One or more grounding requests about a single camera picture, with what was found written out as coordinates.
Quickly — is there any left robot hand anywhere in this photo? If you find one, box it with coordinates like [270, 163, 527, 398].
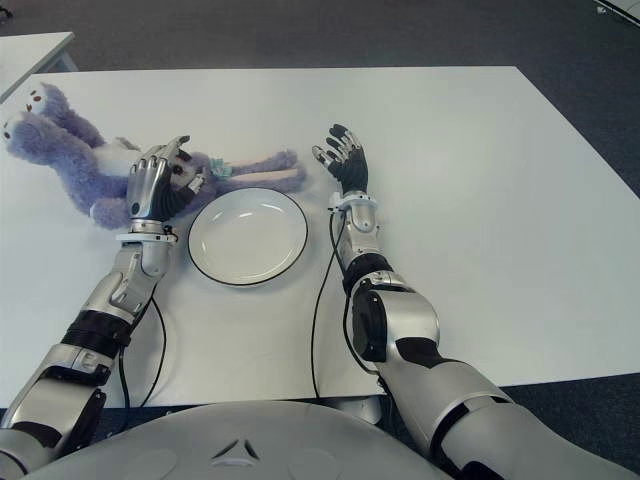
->
[127, 133, 207, 221]

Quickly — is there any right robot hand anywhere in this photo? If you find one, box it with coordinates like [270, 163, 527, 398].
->
[312, 122, 370, 195]

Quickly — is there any grey table leg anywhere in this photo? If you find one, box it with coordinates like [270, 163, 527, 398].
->
[339, 394, 386, 426]

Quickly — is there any purple plush bunny doll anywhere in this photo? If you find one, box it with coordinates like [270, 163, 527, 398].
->
[1, 82, 307, 230]

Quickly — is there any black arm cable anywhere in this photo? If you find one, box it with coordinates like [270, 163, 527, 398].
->
[310, 209, 381, 401]
[117, 294, 167, 416]

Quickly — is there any white side table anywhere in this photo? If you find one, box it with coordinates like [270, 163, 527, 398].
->
[0, 31, 76, 104]

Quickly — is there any grey robot torso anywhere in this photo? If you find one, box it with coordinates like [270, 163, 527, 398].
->
[29, 399, 454, 480]

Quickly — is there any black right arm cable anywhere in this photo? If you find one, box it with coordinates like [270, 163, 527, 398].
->
[310, 209, 381, 401]

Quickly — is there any white background object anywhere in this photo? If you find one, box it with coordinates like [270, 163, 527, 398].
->
[594, 0, 640, 21]

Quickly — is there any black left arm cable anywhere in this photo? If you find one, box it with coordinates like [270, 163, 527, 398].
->
[117, 294, 167, 416]

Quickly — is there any white plate black rim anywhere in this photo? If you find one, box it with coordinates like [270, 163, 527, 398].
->
[187, 187, 309, 287]

